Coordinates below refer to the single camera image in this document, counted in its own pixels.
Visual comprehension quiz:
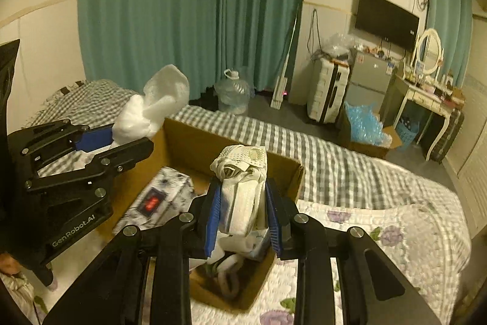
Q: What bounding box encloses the floral tissue pack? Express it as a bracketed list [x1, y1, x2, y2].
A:
[112, 167, 196, 235]

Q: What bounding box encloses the white blue-trimmed sock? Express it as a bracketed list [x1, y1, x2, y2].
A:
[112, 64, 190, 148]

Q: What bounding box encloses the white cloth bundle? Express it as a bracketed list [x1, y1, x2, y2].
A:
[210, 144, 268, 237]

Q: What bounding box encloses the white fluffy sock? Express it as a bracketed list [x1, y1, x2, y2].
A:
[205, 253, 244, 299]

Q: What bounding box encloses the person's left hand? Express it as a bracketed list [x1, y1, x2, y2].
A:
[0, 253, 22, 276]

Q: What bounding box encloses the brown cardboard box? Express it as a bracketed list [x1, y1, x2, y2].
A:
[96, 117, 307, 312]

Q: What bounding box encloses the blue tissue packet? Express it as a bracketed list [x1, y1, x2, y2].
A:
[243, 228, 271, 261]

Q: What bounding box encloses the grey checked bed sheet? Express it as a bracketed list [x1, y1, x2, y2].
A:
[26, 79, 467, 228]

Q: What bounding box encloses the white louvred wardrobe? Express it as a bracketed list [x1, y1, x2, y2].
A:
[447, 16, 486, 237]

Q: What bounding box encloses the clear water jug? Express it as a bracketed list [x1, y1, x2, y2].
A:
[214, 69, 252, 115]

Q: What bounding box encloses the blue plastic bag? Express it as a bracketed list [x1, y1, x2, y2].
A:
[344, 102, 392, 148]

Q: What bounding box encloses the blue laundry basket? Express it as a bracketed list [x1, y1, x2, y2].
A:
[395, 116, 419, 149]

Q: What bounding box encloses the white dressing table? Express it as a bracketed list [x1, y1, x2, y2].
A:
[379, 74, 464, 162]

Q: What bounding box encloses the green curtain left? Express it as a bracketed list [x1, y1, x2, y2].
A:
[78, 0, 303, 99]

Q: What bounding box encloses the green curtain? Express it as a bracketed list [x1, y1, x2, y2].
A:
[78, 0, 303, 99]
[426, 0, 473, 87]

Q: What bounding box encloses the small silver fridge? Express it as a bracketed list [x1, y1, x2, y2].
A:
[344, 50, 394, 114]

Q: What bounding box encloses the white suitcase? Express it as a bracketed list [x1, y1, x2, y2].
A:
[307, 58, 350, 124]

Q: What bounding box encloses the white oval vanity mirror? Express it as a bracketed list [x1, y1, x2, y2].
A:
[412, 28, 443, 76]

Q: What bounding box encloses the green curtain right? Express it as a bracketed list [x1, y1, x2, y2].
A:
[426, 0, 473, 87]

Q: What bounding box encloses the black wall television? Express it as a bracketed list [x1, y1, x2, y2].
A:
[355, 0, 419, 52]

